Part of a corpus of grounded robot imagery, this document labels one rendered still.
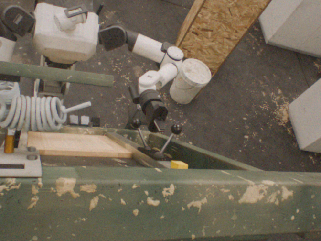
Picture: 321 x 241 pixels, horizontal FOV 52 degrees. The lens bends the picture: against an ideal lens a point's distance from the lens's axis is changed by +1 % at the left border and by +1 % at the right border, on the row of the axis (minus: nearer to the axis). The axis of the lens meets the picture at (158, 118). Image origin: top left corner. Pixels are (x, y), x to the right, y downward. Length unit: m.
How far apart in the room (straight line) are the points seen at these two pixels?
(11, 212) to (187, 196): 0.26
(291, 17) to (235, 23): 1.40
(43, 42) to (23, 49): 1.72
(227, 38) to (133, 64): 0.95
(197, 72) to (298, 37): 1.99
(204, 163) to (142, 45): 0.62
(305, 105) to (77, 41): 2.81
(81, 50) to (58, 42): 0.10
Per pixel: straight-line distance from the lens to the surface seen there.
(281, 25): 4.51
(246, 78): 3.99
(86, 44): 1.49
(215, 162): 1.18
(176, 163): 0.92
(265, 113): 3.81
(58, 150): 1.21
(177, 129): 1.07
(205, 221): 0.59
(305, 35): 4.76
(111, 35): 1.52
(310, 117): 3.73
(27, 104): 0.61
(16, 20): 1.48
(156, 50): 1.54
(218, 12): 3.12
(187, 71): 3.03
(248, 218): 0.63
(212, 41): 3.30
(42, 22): 1.49
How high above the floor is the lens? 2.35
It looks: 51 degrees down
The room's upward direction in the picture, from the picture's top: 34 degrees clockwise
